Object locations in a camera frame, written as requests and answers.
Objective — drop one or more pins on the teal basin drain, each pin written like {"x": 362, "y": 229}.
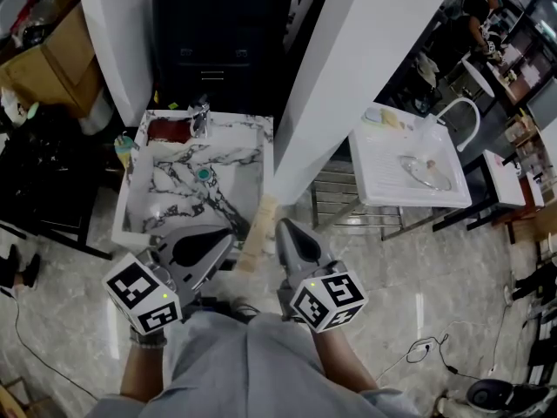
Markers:
{"x": 203, "y": 174}

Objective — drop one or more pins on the small white table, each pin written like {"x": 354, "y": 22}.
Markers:
{"x": 505, "y": 185}

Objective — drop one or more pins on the white plastic bucket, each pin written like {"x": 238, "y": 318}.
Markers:
{"x": 98, "y": 116}

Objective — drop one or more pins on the small mint green object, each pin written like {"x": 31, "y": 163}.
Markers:
{"x": 33, "y": 109}

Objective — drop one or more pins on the black table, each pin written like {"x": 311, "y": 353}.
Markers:
{"x": 48, "y": 207}

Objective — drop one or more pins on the round white table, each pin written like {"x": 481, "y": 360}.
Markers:
{"x": 478, "y": 74}

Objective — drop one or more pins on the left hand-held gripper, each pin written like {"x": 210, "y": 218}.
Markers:
{"x": 135, "y": 290}

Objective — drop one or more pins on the person's left forearm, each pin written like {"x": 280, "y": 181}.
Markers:
{"x": 141, "y": 372}

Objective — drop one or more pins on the dark red tray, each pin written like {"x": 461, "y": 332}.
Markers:
{"x": 169, "y": 131}

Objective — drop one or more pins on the chrome basin faucet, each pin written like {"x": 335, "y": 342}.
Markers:
{"x": 200, "y": 118}

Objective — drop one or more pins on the person's black shoe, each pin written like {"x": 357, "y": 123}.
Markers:
{"x": 235, "y": 307}

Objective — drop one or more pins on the yellow lidded cup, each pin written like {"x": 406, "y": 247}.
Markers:
{"x": 125, "y": 148}

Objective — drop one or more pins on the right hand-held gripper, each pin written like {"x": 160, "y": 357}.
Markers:
{"x": 330, "y": 301}

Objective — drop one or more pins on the tan toothbrush box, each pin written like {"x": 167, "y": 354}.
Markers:
{"x": 259, "y": 233}

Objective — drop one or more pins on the person's right forearm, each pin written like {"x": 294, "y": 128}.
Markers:
{"x": 344, "y": 359}

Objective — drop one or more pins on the cardboard box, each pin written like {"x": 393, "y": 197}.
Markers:
{"x": 56, "y": 68}

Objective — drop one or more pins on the white sink on steel stand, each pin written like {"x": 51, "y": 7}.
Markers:
{"x": 383, "y": 172}

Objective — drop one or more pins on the white gooseneck faucet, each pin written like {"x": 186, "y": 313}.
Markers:
{"x": 473, "y": 116}

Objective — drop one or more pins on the black and white round device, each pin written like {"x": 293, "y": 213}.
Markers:
{"x": 491, "y": 396}

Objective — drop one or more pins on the glass pot lid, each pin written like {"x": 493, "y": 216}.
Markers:
{"x": 426, "y": 173}

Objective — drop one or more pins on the marble washbasin cabinet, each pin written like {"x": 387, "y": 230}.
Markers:
{"x": 174, "y": 198}

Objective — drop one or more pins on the person's grey clothing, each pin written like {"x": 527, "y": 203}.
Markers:
{"x": 243, "y": 372}

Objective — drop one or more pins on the yellow sponge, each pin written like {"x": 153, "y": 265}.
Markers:
{"x": 389, "y": 118}

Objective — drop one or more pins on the black cabinet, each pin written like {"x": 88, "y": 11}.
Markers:
{"x": 217, "y": 28}

